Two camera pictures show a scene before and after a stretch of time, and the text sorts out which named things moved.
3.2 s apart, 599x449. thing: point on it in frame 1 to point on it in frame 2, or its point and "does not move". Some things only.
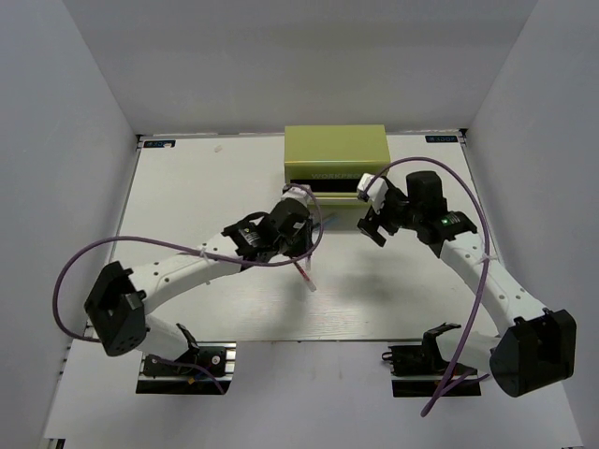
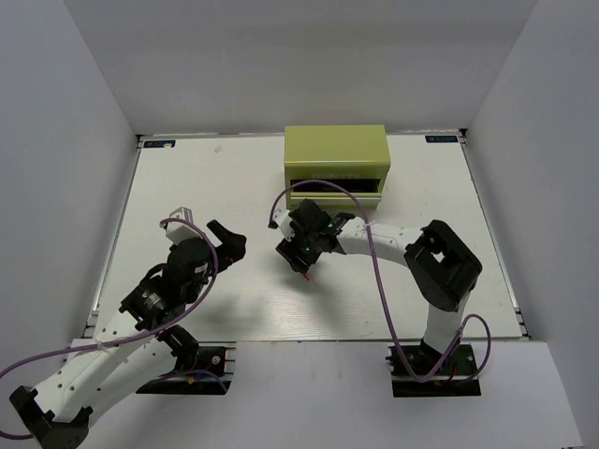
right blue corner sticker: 442,138 does not move
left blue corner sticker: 169,143 does not move
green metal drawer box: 329,162 does not move
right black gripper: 369,225 to 289,250
